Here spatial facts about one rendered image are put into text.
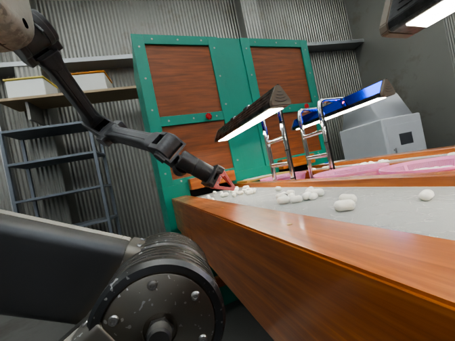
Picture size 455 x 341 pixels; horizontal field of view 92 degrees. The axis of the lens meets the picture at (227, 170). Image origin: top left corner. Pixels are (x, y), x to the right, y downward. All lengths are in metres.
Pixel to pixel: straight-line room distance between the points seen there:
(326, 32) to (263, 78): 3.82
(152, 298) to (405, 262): 0.22
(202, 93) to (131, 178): 2.43
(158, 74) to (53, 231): 1.34
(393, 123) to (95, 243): 3.75
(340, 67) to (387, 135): 2.17
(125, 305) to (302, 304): 0.19
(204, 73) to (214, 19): 3.08
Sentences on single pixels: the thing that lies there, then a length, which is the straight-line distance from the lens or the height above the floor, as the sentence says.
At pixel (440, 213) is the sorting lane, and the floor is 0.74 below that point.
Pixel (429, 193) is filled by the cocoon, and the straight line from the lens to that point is 0.52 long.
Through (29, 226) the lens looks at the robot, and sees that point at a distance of 0.33.
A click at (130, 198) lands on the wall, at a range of 3.73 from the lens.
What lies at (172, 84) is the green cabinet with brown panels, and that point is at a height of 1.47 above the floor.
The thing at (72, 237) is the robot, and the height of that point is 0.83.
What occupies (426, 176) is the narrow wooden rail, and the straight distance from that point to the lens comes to 0.64.
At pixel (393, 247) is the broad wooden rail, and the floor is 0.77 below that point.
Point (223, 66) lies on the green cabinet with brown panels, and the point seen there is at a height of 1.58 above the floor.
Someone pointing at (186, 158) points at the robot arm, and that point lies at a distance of 0.67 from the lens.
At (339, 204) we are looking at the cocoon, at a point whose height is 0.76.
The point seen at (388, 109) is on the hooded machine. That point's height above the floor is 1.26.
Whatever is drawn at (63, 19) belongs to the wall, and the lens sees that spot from 4.69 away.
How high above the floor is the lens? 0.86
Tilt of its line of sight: level
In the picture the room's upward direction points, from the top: 12 degrees counter-clockwise
